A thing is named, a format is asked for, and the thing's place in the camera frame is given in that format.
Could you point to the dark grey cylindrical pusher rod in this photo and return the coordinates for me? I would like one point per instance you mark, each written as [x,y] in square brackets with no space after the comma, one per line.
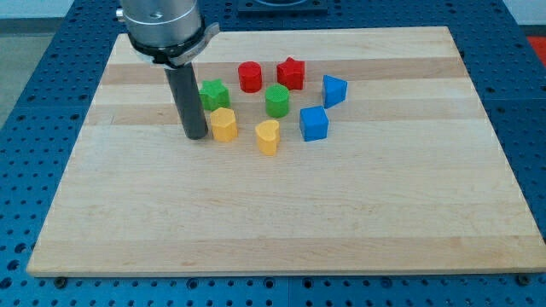
[186,96]

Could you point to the green star block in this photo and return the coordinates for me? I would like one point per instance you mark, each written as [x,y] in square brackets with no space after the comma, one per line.
[214,94]

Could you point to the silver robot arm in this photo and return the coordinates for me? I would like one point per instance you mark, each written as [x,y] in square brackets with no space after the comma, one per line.
[171,33]

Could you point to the yellow hexagon block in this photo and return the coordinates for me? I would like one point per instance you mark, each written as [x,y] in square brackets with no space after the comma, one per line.
[224,127]

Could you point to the red star block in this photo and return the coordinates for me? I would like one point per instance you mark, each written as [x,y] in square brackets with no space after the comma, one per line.
[291,74]

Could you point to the red cylinder block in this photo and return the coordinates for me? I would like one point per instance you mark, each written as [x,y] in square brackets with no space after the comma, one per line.
[250,76]

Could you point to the green cylinder block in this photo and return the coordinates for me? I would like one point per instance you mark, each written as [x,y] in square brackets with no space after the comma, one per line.
[277,101]

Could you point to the yellow heart block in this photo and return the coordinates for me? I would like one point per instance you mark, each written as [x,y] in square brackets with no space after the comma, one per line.
[268,136]

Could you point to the blue cube block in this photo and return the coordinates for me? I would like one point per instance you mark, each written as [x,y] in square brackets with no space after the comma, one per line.
[313,123]

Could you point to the blue triangle block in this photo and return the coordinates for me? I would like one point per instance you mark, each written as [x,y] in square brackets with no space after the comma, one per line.
[334,90]

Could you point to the light wooden board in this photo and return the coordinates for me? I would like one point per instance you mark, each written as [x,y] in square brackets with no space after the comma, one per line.
[411,179]

